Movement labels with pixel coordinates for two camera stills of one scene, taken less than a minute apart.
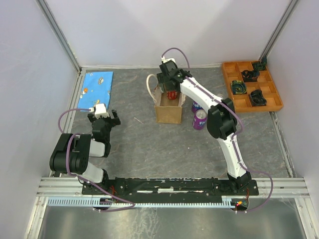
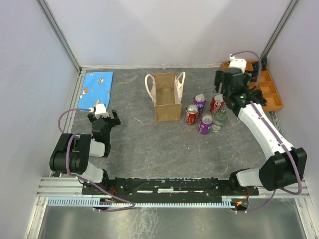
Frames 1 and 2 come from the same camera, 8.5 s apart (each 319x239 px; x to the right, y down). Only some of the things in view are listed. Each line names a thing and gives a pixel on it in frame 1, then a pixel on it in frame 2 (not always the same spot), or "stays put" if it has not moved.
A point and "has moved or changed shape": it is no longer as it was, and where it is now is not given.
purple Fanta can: (199, 119) has moved or changed shape
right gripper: (161, 80) -> (218, 79)
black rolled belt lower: (257, 98) stays put
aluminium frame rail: (72, 187) stays put
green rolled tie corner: (258, 66) stays put
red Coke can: (171, 94) -> (191, 114)
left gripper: (117, 121) stays put
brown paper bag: (166, 111) stays put
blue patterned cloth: (96, 89) stays put
